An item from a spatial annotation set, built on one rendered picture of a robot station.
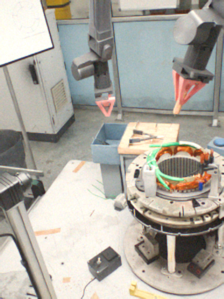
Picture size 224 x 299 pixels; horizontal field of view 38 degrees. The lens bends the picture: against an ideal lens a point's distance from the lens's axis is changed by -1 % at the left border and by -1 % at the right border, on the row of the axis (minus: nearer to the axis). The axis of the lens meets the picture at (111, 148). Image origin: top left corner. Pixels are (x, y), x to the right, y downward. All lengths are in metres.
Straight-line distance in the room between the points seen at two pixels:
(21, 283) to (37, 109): 2.30
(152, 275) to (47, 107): 2.37
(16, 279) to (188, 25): 0.92
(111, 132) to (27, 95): 1.97
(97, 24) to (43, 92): 2.15
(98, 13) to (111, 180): 0.64
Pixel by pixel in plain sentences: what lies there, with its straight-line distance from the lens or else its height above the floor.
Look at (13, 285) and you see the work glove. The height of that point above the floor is 0.80.
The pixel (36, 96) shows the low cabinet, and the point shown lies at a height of 0.52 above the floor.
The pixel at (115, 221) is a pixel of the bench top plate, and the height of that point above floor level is 0.78.
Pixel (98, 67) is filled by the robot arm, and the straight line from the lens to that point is 1.13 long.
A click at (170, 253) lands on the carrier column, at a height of 0.91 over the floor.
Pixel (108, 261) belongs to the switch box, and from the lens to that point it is 1.12.
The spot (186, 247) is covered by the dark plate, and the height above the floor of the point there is 0.78.
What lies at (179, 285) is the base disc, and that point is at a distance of 1.09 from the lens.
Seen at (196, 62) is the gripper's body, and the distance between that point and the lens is 0.80.
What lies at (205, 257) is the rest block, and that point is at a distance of 1.11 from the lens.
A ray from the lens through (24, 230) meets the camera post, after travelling 0.61.
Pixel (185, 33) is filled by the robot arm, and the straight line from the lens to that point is 0.73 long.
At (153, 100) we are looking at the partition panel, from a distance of 3.43.
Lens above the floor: 1.70
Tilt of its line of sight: 33 degrees down
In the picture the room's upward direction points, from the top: 8 degrees counter-clockwise
